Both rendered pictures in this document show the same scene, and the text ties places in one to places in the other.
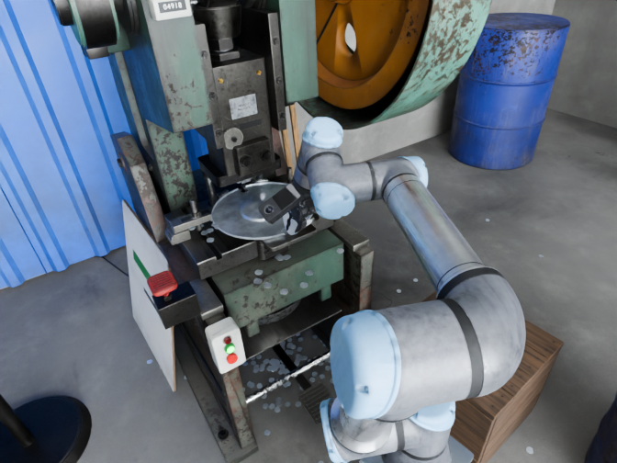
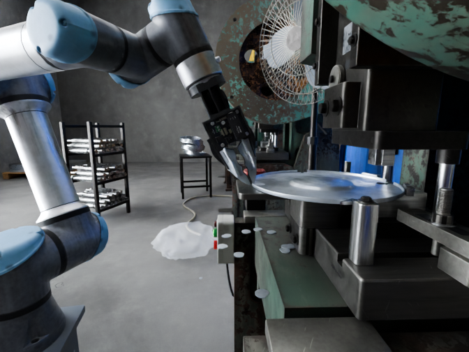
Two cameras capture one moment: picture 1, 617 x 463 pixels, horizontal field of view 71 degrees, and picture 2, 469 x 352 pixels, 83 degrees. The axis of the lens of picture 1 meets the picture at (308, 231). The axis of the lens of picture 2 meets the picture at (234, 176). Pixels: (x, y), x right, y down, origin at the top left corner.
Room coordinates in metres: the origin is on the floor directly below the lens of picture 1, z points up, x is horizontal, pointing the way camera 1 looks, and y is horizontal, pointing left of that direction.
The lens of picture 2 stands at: (1.12, -0.43, 0.89)
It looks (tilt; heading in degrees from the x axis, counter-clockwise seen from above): 10 degrees down; 119
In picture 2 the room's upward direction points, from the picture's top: straight up
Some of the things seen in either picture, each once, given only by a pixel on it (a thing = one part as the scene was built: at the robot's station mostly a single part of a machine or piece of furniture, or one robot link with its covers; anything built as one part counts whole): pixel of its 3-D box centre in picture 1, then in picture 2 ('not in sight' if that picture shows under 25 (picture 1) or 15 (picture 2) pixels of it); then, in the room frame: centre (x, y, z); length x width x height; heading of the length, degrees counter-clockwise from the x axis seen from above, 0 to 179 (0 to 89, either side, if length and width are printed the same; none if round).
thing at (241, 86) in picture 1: (238, 112); (373, 51); (1.10, 0.17, 1.04); 0.17 x 0.15 x 0.30; 30
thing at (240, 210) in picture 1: (263, 208); (321, 182); (1.03, 0.12, 0.78); 0.29 x 0.29 x 0.01
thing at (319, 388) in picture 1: (284, 356); not in sight; (1.02, 0.12, 0.14); 0.59 x 0.10 x 0.05; 30
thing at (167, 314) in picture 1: (182, 319); (254, 213); (0.78, 0.34, 0.62); 0.10 x 0.06 x 0.20; 120
